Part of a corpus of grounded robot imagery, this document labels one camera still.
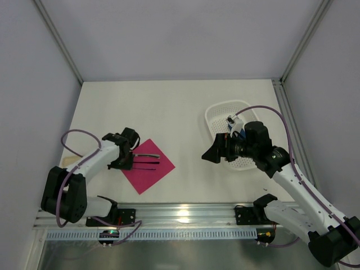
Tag purple metal spoon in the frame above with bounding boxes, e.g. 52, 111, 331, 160
133, 161, 160, 165

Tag pink paper napkin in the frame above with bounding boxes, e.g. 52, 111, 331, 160
122, 139, 175, 195

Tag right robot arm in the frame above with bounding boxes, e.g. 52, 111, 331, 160
201, 121, 359, 267

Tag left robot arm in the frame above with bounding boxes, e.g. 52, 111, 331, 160
40, 128, 140, 228

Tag blue packet in basket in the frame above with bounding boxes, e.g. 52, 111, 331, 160
228, 125, 246, 140

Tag white perforated plastic basket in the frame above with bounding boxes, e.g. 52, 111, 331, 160
205, 100, 256, 171

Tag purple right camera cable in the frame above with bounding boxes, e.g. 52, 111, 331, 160
235, 105, 360, 268

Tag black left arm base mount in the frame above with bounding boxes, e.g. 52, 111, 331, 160
85, 208, 136, 227

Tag aluminium frame rail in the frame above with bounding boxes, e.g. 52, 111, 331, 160
33, 202, 343, 230

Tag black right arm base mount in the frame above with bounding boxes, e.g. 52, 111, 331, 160
234, 205, 257, 226

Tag slotted cable duct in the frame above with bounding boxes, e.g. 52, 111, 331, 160
46, 227, 258, 241

